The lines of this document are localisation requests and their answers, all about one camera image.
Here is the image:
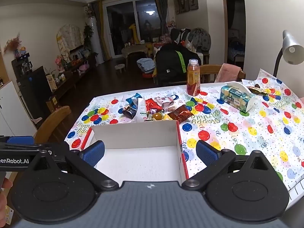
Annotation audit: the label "wooden chair with pink cloth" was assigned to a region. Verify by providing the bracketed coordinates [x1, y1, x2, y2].
[200, 64, 246, 83]

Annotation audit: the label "blue snack packet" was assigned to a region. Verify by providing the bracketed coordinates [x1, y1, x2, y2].
[126, 93, 142, 109]

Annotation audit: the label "pink cloth on chair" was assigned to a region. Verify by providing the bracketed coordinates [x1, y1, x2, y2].
[214, 63, 241, 83]

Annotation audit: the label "white cabinet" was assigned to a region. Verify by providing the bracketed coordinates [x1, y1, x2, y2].
[0, 81, 37, 136]

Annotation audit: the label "person's left hand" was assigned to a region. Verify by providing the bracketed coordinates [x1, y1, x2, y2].
[0, 178, 13, 227]

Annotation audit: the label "black backpack green stripe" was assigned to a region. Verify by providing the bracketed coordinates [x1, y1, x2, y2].
[155, 43, 201, 86]

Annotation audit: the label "teal tissue pack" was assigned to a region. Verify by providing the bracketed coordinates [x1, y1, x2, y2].
[220, 81, 257, 113]

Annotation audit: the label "red chip bag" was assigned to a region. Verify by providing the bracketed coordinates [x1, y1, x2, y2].
[145, 98, 163, 111]

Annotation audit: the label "yellow candy wrapper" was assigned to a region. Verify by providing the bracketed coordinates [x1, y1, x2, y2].
[162, 114, 173, 120]

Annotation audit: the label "balloon birthday tablecloth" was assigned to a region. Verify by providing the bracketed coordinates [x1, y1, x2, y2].
[64, 68, 304, 211]

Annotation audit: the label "small white stool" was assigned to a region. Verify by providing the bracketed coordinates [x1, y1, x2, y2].
[115, 64, 125, 73]

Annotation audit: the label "folded blue grey clothes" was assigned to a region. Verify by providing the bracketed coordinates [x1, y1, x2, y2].
[137, 58, 156, 74]

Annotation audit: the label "wooden chair left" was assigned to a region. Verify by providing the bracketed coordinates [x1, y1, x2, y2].
[34, 105, 72, 144]

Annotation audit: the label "black snack packet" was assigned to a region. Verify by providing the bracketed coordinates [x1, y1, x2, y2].
[122, 106, 137, 120]

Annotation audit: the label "white red drink pouch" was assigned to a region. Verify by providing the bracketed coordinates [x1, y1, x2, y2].
[154, 96, 175, 111]

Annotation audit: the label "brown shiny snack packet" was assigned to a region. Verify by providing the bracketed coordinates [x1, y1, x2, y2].
[168, 104, 192, 123]

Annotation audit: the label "dark tv sideboard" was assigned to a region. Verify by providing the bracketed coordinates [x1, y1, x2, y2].
[11, 53, 92, 119]

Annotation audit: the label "grey desk lamp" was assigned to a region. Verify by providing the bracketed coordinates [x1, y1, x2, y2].
[273, 30, 304, 77]

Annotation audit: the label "orange juice bottle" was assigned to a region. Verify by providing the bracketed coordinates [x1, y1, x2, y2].
[187, 59, 200, 96]

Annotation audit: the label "white red cardboard box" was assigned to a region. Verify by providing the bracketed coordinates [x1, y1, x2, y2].
[82, 120, 189, 184]

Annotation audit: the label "white green snack packet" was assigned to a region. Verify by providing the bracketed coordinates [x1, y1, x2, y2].
[133, 98, 147, 122]

